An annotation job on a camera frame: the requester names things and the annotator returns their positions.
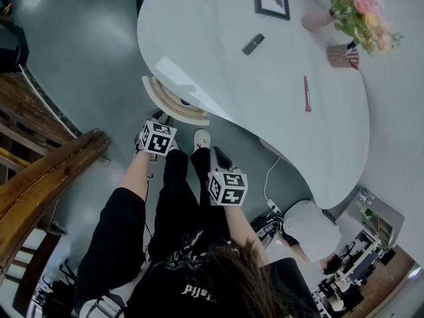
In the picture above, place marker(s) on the white power strip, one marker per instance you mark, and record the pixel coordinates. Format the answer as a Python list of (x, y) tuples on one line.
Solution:
[(273, 206)]

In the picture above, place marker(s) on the person's right white shoe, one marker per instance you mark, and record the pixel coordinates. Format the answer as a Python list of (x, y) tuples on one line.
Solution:
[(201, 139)]

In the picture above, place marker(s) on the black lipstick tube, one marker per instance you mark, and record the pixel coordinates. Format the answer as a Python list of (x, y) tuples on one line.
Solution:
[(253, 44)]

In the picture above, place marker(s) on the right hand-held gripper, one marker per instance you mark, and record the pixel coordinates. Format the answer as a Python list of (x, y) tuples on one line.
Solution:
[(228, 190)]

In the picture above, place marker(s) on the white curved desk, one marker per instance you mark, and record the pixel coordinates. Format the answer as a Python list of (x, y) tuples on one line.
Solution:
[(265, 78)]

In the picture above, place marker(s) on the pink vase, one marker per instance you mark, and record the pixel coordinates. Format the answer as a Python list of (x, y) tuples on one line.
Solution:
[(316, 20)]

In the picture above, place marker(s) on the person's right forearm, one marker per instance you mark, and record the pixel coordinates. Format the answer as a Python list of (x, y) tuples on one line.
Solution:
[(245, 234)]

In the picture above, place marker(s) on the person's left forearm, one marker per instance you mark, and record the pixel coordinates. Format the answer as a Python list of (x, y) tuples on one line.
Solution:
[(139, 174)]

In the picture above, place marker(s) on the cream large drawer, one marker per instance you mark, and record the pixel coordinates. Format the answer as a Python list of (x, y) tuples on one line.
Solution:
[(165, 101)]

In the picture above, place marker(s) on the pink perforated pen holder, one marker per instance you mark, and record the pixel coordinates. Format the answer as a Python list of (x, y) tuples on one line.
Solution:
[(341, 57)]

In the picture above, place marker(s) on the person's black trousers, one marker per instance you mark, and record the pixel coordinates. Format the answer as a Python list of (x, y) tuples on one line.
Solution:
[(179, 204)]

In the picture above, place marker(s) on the pink makeup brush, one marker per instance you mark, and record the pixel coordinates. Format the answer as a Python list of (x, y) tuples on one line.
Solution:
[(307, 94)]

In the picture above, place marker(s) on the person's black printed shirt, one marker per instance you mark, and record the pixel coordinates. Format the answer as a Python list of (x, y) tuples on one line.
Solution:
[(106, 243)]

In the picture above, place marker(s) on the black round machine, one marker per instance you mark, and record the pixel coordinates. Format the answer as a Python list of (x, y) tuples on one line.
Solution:
[(11, 45)]

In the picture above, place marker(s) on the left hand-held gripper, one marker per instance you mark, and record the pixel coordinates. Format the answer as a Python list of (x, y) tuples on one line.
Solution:
[(159, 141)]

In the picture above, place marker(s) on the grey cubby shelf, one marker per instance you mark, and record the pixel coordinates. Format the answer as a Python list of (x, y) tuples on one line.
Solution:
[(384, 210)]

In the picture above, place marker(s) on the pink flower bouquet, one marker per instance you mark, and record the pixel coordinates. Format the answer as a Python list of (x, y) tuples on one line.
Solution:
[(361, 12)]

